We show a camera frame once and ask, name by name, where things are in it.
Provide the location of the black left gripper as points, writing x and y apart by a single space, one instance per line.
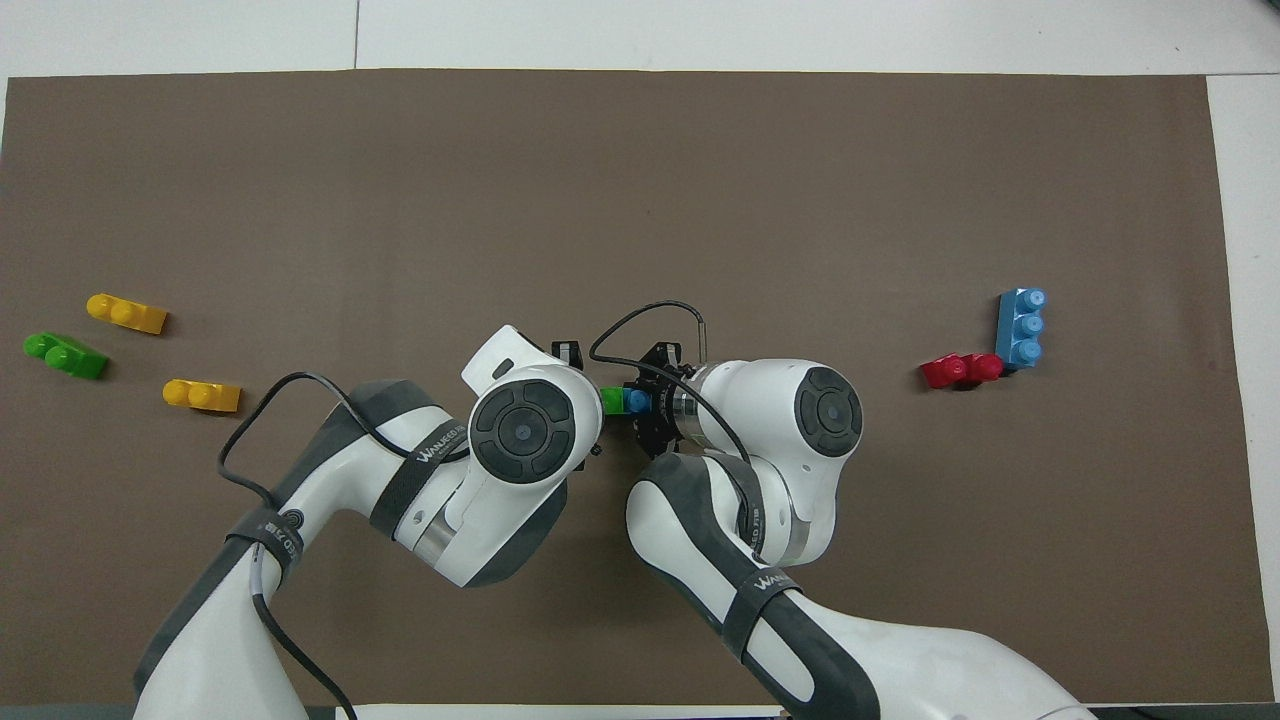
568 355

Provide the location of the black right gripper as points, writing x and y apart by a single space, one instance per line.
662 405

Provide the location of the blue three-stud toy brick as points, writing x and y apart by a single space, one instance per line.
1022 330
638 402

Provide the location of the green two-stud toy brick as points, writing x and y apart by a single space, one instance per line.
65 357
612 402

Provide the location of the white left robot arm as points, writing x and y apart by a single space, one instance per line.
440 480

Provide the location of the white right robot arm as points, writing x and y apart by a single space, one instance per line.
780 500

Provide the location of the brown paper mat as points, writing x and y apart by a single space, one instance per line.
640 200

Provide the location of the red two-stud toy brick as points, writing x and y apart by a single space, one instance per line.
958 371

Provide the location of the yellow two-stud toy brick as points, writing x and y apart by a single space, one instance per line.
128 315
203 397

